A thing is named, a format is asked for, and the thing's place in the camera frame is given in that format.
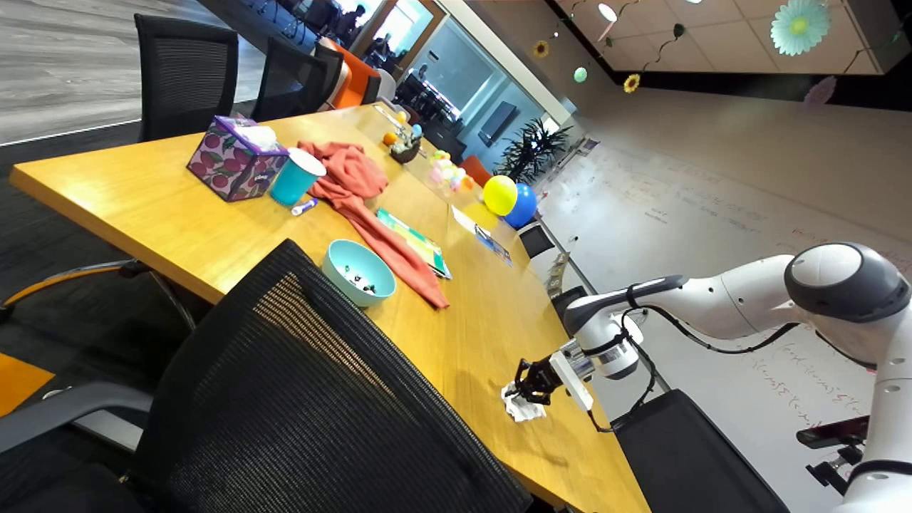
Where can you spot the orange flat panel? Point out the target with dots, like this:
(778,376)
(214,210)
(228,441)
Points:
(22,382)

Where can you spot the green potted plant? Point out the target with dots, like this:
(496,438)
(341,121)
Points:
(535,147)

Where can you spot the teal bowl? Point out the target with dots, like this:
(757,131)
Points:
(357,271)

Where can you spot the blue sofa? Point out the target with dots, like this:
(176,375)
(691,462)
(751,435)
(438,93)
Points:
(281,22)

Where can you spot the teal plastic cup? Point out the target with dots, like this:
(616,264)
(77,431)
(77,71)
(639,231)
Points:
(295,177)

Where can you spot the yellow ball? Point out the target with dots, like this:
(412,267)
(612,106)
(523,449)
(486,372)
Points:
(496,195)

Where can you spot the purple patterned tissue box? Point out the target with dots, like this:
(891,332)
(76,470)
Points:
(231,161)

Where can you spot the green picture book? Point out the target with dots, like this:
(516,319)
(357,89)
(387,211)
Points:
(416,244)

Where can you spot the teal flower ceiling decoration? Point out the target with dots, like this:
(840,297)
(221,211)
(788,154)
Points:
(800,23)

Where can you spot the blue marker pen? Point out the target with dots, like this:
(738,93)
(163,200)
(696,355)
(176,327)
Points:
(302,207)

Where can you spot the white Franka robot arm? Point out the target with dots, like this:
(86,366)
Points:
(741,299)

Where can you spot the small black bowl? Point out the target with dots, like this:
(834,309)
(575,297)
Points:
(405,150)

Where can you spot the white tissue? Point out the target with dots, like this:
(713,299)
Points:
(523,413)

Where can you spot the black clamp device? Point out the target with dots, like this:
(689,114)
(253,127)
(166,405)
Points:
(831,445)

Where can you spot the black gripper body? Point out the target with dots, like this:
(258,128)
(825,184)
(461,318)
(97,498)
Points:
(540,379)

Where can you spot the blue ball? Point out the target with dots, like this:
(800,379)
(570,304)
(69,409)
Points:
(526,207)

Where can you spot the orange cloth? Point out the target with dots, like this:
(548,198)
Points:
(374,215)

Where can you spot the white paper booklet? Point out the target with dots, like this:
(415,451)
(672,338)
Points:
(486,234)

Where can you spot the orange chair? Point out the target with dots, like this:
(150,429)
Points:
(351,80)

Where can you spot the black mesh office chair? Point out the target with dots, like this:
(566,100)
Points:
(187,71)
(315,409)
(292,80)

